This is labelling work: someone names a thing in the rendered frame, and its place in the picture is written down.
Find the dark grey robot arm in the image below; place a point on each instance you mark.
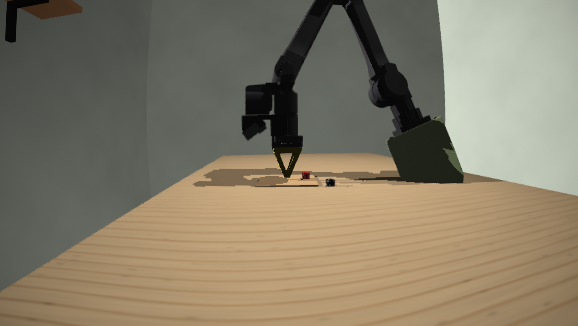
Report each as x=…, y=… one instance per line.
x=391, y=89

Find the tan flat mat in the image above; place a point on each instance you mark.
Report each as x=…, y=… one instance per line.
x=280, y=181

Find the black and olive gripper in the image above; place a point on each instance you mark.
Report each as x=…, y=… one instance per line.
x=295, y=148

